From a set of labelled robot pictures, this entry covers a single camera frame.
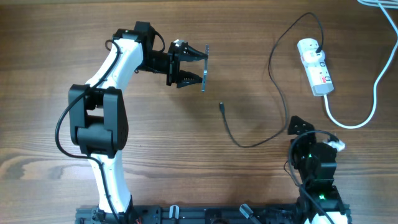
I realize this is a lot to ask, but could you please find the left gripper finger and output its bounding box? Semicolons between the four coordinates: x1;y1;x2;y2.
179;42;208;62
177;70;203;88

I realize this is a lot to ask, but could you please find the blue Galaxy smartphone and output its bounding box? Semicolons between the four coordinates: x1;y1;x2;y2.
201;44;209;93

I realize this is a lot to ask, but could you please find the black charger cable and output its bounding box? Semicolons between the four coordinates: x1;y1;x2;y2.
219;12;325;149

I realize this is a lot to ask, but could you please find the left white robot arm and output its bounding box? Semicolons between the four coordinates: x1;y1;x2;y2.
66;21;209;223

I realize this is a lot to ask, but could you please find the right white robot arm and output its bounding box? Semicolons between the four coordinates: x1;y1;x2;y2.
287;116;353;224

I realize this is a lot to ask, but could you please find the white plug adapter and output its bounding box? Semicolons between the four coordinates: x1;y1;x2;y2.
301;50;325;67

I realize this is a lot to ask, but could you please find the white power strip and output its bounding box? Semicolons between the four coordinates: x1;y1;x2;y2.
297;38;334;96

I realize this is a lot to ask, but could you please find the white power strip cord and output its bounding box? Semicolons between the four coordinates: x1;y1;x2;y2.
323;1;398;130

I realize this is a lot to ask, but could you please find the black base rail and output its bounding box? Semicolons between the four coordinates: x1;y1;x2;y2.
75;203;351;224

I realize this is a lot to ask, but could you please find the white cables top corner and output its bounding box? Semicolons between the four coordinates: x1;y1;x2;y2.
357;0;398;9

